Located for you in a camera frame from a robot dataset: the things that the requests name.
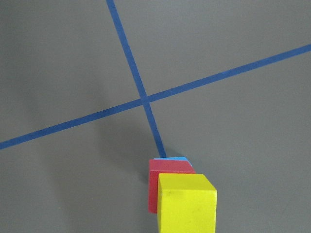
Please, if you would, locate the red block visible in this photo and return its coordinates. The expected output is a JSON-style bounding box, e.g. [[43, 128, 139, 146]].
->
[[148, 159, 196, 214]]

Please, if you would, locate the blue block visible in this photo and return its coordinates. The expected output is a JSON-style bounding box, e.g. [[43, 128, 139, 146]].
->
[[154, 156, 192, 166]]

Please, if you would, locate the yellow block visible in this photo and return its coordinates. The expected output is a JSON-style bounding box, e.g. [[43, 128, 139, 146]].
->
[[157, 174, 217, 233]]

